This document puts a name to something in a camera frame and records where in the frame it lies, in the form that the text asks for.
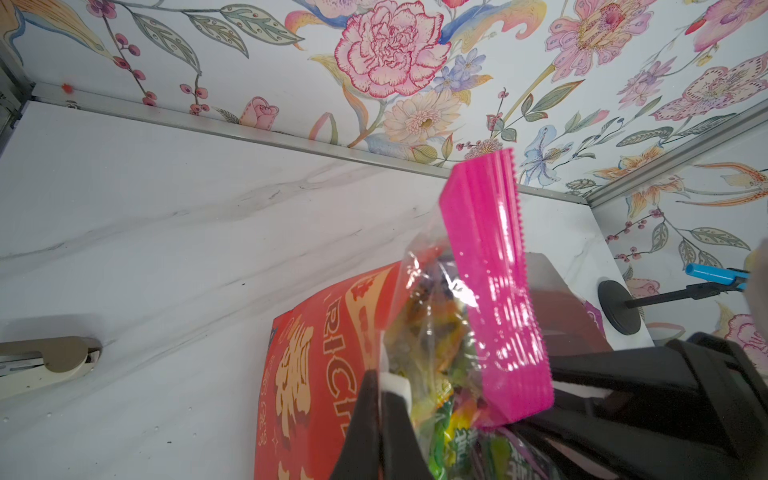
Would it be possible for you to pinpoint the small beige stapler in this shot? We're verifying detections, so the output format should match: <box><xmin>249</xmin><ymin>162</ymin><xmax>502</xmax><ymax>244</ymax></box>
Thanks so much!
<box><xmin>1</xmin><ymin>336</ymin><xmax>103</xmax><ymax>400</ymax></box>

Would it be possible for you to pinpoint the red white paper bag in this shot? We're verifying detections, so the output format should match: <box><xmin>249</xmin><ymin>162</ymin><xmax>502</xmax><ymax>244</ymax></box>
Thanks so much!
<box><xmin>255</xmin><ymin>253</ymin><xmax>611</xmax><ymax>479</ymax></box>

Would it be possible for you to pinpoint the blue microphone on stand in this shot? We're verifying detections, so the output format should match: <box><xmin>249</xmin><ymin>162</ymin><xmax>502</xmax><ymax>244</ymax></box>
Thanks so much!
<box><xmin>597</xmin><ymin>264</ymin><xmax>750</xmax><ymax>336</ymax></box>

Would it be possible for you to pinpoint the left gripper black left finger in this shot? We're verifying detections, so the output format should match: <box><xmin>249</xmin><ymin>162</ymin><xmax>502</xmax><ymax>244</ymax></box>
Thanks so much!
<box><xmin>330</xmin><ymin>370</ymin><xmax>381</xmax><ymax>480</ymax></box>

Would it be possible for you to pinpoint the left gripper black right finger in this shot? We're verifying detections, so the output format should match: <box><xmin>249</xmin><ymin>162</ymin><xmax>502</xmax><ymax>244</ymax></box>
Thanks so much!
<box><xmin>381</xmin><ymin>392</ymin><xmax>434</xmax><ymax>480</ymax></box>

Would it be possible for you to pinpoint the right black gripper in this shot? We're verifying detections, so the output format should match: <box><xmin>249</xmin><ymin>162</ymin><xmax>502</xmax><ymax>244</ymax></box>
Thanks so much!
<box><xmin>515</xmin><ymin>333</ymin><xmax>767</xmax><ymax>479</ymax></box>

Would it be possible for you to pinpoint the large pink candy bag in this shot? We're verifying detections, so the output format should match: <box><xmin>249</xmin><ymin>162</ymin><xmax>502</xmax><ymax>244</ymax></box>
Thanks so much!
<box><xmin>379</xmin><ymin>149</ymin><xmax>554</xmax><ymax>479</ymax></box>

